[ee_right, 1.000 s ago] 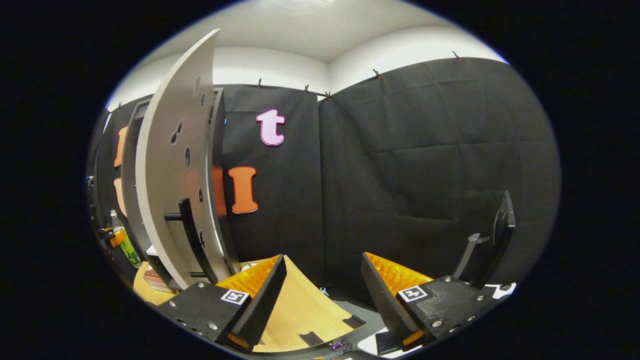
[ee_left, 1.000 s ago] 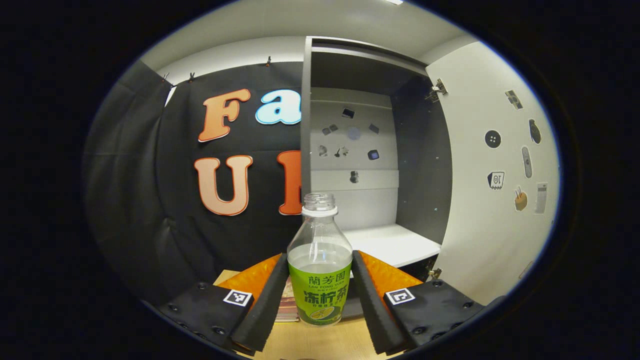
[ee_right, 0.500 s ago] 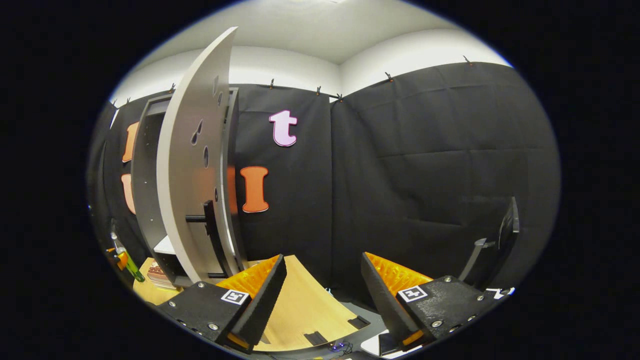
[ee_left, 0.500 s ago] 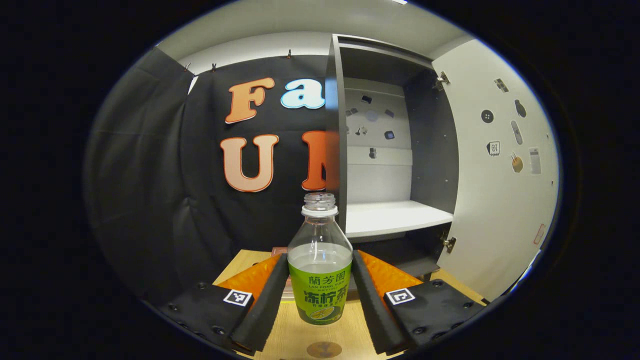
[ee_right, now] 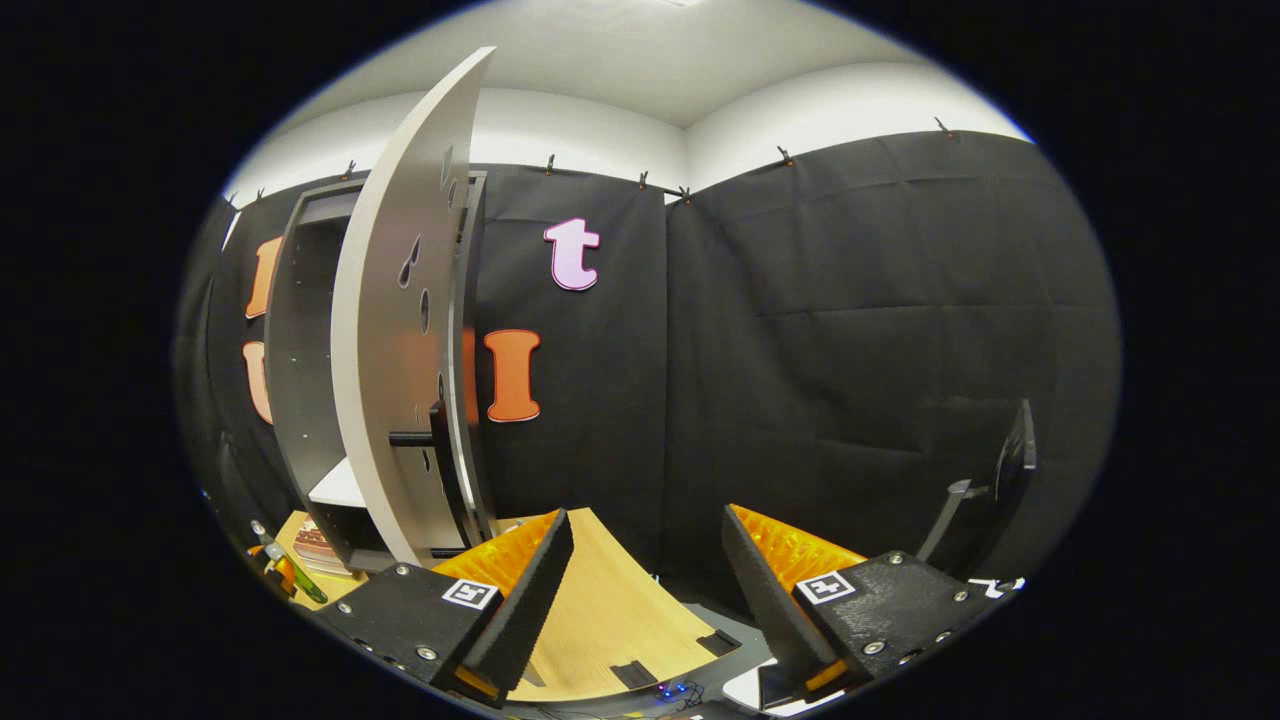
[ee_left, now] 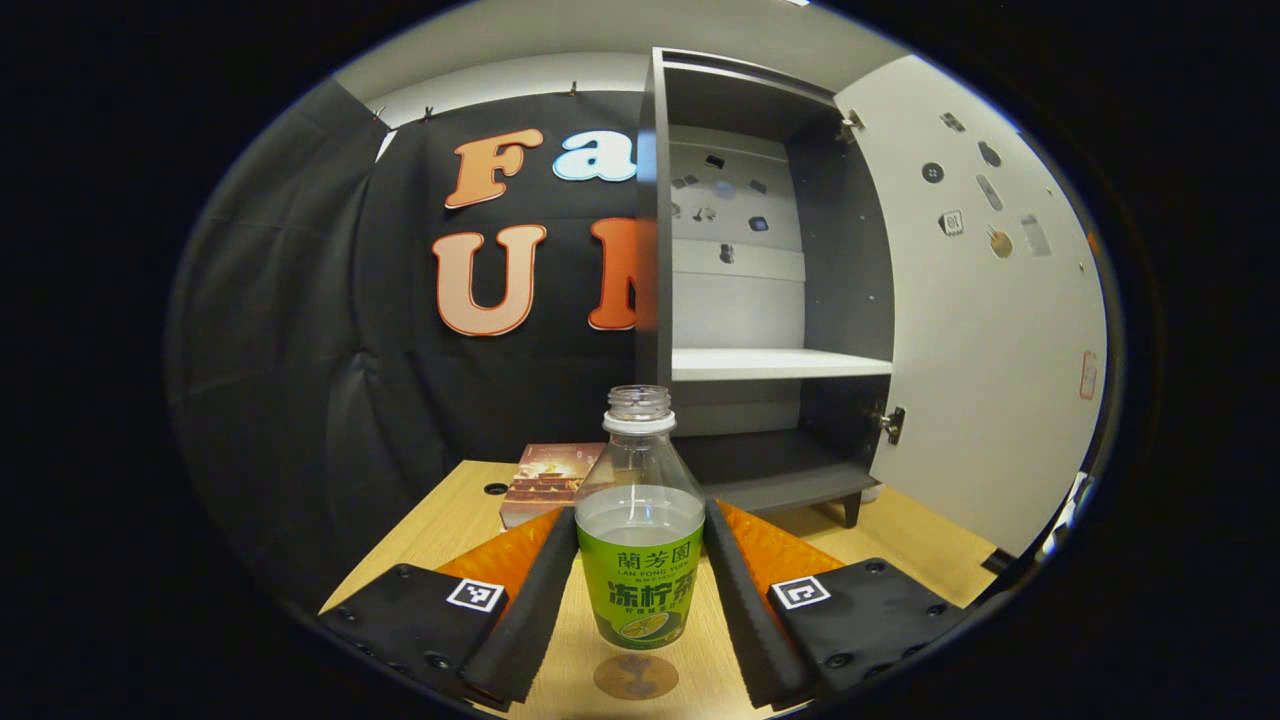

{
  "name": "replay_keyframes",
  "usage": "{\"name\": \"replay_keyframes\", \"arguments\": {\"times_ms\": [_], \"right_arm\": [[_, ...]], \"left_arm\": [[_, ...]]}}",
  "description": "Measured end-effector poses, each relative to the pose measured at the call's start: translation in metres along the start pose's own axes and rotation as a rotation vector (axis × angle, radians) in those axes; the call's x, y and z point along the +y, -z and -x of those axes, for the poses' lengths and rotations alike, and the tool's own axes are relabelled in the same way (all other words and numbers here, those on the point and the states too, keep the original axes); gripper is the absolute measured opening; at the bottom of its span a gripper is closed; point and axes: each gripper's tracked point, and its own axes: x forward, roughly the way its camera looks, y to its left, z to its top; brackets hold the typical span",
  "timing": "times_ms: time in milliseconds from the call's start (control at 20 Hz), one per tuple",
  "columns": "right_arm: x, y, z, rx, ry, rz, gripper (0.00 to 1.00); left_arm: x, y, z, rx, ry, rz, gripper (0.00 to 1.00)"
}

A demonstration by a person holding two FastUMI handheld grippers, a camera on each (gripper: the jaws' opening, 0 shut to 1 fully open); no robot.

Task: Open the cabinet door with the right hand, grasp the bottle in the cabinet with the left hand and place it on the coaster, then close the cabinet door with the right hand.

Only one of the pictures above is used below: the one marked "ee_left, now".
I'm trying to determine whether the green label bottle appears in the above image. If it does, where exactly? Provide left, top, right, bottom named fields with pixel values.
left=574, top=385, right=707, bottom=651

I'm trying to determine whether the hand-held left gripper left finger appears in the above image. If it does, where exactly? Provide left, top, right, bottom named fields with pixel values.
left=318, top=505, right=581, bottom=713

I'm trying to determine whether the black backdrop cloth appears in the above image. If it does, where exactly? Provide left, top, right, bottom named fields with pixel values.
left=165, top=80, right=661, bottom=611

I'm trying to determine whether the beige cabinet door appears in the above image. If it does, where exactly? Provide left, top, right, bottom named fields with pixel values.
left=835, top=55, right=1109, bottom=559

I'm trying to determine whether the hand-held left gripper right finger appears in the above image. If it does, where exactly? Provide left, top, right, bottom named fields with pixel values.
left=703, top=498, right=969, bottom=713

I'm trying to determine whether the round wooden coaster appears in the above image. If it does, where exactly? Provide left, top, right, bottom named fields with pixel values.
left=594, top=648, right=681, bottom=701

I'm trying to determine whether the brown cover book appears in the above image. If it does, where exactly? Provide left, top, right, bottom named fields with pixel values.
left=498, top=443, right=607, bottom=531

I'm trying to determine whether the row of black cloth clips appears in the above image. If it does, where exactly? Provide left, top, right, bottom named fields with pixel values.
left=370, top=80, right=581, bottom=126

